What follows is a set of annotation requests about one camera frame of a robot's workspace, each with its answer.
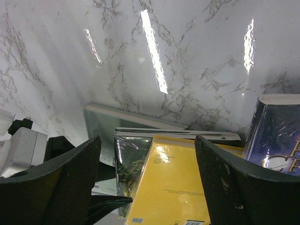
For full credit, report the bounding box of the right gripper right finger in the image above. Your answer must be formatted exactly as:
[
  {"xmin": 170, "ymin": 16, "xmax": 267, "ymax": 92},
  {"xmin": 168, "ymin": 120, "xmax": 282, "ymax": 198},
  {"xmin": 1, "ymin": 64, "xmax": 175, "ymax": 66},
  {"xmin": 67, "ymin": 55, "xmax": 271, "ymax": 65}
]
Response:
[{"xmin": 195, "ymin": 135, "xmax": 300, "ymax": 225}]

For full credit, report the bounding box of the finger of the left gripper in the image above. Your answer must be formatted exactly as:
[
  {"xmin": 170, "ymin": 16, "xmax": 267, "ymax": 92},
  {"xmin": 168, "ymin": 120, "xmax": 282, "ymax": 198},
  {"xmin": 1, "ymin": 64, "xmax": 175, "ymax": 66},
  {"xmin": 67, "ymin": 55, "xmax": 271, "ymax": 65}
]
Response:
[
  {"xmin": 86, "ymin": 195, "xmax": 133, "ymax": 225},
  {"xmin": 44, "ymin": 136, "xmax": 115, "ymax": 181}
]

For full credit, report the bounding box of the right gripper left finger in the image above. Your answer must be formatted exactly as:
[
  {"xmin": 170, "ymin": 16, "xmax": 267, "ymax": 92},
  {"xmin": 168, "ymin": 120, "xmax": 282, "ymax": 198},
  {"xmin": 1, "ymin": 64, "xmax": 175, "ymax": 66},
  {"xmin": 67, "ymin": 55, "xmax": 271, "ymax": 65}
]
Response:
[{"xmin": 0, "ymin": 136, "xmax": 101, "ymax": 225}]

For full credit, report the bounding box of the green secret garden book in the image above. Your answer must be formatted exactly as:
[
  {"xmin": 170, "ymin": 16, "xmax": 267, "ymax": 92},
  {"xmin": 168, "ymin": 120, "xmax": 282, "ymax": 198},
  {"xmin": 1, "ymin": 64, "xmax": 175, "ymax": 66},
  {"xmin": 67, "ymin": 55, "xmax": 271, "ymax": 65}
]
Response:
[{"xmin": 113, "ymin": 127, "xmax": 242, "ymax": 218}]

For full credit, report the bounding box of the pale grey G book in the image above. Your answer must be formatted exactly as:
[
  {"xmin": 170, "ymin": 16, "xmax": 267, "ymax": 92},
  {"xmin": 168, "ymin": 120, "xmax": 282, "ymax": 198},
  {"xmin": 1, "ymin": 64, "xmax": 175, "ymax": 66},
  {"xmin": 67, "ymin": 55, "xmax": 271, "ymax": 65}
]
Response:
[{"xmin": 83, "ymin": 103, "xmax": 188, "ymax": 195}]

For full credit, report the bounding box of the yellow book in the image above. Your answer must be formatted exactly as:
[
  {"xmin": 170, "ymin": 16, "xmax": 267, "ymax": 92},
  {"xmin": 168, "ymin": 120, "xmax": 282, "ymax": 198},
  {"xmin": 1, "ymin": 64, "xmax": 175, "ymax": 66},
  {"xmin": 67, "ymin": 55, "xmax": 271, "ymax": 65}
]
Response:
[{"xmin": 124, "ymin": 135, "xmax": 244, "ymax": 225}]

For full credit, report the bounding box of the purple Robinson Crusoe book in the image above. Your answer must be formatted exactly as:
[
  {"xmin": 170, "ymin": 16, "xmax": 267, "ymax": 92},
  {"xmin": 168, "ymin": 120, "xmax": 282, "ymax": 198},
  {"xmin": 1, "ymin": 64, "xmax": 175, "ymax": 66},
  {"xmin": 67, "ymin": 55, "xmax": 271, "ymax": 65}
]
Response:
[{"xmin": 243, "ymin": 94, "xmax": 300, "ymax": 176}]

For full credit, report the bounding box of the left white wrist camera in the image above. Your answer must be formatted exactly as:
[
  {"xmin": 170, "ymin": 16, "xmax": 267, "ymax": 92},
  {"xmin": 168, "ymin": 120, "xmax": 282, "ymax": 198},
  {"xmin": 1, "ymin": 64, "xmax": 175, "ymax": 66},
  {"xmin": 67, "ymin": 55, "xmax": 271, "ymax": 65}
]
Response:
[{"xmin": 0, "ymin": 109, "xmax": 48, "ymax": 178}]

